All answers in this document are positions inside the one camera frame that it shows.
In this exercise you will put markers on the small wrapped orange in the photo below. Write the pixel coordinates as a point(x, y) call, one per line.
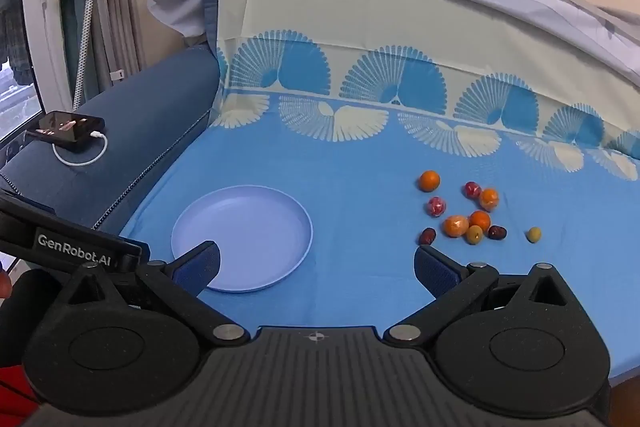
point(489, 199)

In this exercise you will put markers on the white window frame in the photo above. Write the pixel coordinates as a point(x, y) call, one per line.
point(47, 32)

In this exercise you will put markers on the red jujube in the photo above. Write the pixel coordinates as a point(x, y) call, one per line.
point(427, 236)
point(496, 232)

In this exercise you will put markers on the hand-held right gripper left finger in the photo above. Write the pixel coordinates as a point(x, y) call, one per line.
point(197, 267)

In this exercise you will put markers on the light purple plate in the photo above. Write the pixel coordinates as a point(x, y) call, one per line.
point(240, 232)

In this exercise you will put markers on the person's left hand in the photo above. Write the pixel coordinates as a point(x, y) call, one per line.
point(4, 284)

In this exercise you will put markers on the person's red clothing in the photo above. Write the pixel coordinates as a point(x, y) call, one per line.
point(12, 387)

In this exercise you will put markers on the yellow-green round fruit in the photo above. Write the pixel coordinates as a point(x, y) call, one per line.
point(534, 234)
point(474, 235)

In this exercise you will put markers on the large orange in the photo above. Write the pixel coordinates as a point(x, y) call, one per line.
point(456, 226)

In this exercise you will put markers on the red fruit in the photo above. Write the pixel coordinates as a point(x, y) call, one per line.
point(472, 190)
point(436, 206)

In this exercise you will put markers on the blue sofa armrest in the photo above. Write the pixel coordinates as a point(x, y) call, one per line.
point(145, 122)

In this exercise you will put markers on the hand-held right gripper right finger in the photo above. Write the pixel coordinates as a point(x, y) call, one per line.
point(437, 272)

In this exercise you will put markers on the blue fan-print sheet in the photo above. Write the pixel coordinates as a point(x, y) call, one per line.
point(360, 147)

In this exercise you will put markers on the black smartphone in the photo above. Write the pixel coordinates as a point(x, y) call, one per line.
point(66, 127)

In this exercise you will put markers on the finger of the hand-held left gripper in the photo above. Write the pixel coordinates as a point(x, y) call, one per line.
point(131, 254)

